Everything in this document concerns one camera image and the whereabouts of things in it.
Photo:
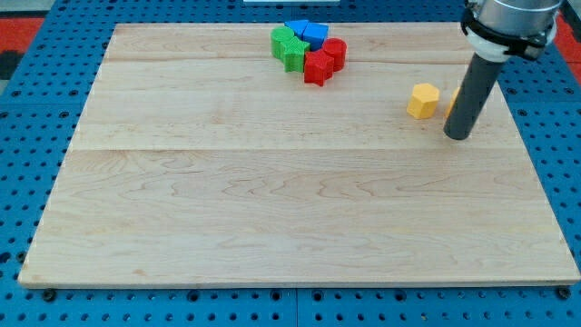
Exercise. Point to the red cylinder block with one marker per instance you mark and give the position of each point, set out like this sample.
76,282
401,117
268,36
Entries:
337,49

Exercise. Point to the green star block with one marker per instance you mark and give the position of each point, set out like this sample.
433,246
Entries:
293,54

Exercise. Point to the green cylinder block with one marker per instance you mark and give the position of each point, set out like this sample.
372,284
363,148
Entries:
279,35

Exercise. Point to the blue cube block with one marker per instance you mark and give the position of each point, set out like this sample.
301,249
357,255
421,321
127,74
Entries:
315,34

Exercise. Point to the yellow hexagon block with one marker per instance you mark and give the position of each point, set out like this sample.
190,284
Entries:
423,101

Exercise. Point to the blue triangle block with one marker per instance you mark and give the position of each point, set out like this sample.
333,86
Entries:
297,26

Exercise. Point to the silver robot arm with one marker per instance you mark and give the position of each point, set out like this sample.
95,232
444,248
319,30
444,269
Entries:
498,30

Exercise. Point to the red star block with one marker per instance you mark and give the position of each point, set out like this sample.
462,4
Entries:
318,67

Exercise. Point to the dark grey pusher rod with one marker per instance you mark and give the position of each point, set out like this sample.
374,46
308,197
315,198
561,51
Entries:
476,86

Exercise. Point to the yellow heart block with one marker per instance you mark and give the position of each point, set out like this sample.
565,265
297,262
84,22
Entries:
452,102

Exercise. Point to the wooden board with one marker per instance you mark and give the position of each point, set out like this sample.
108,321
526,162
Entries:
198,162

